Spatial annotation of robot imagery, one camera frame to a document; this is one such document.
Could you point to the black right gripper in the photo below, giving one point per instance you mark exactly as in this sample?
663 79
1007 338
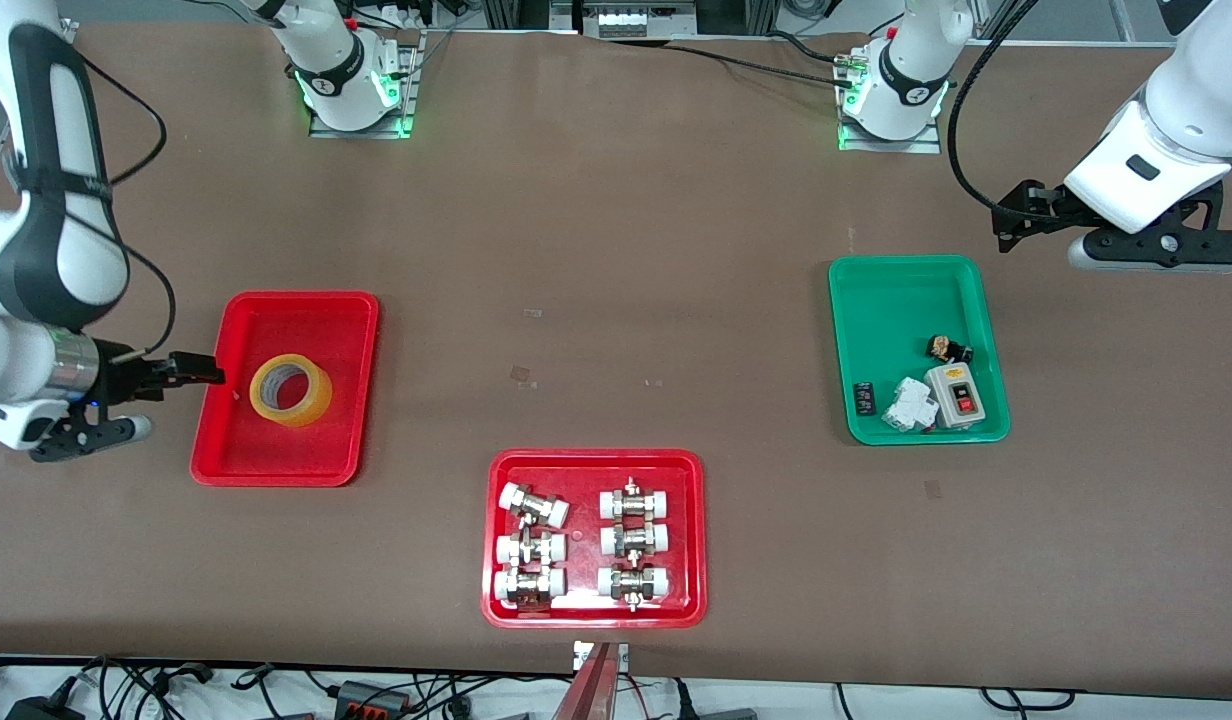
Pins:
121 380

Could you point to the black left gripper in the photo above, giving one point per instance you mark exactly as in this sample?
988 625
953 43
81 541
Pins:
1038 207

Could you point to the yellow tape roll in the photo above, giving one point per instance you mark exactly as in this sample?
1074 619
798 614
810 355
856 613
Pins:
321 395

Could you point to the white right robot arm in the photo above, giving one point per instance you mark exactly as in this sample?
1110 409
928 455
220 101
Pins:
1 350

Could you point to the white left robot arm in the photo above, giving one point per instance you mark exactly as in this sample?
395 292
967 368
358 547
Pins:
1196 110

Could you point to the red plastic tray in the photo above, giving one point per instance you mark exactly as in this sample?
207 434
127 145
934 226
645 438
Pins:
286 460
586 470

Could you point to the green plastic tray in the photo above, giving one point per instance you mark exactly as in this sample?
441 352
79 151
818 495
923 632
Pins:
896 362

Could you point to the black gold push button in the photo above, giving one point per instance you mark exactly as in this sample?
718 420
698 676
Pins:
948 349

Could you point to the white circuit breaker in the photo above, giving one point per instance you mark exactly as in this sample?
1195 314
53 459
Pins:
911 405

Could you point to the black cylindrical capacitor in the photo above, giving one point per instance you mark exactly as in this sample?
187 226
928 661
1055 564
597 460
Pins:
864 399

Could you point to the grey orange connector box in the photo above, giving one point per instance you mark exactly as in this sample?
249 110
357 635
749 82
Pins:
361 695

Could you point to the metal pipe fitting white caps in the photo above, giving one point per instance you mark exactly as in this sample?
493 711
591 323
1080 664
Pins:
634 502
534 505
634 540
531 548
529 585
633 583

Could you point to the black power adapter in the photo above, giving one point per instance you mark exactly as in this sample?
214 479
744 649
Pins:
46 710

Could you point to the grey terminal block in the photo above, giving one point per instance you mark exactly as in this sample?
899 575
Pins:
636 20

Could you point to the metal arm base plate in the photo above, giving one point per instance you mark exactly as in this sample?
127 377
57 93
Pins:
408 90
926 145

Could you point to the grey on-off switch box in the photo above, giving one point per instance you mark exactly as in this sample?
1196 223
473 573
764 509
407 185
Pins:
956 395

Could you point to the small silver bracket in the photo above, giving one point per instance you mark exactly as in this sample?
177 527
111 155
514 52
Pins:
579 655

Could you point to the red metal post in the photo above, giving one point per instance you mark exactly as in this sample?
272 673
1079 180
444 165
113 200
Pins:
588 695

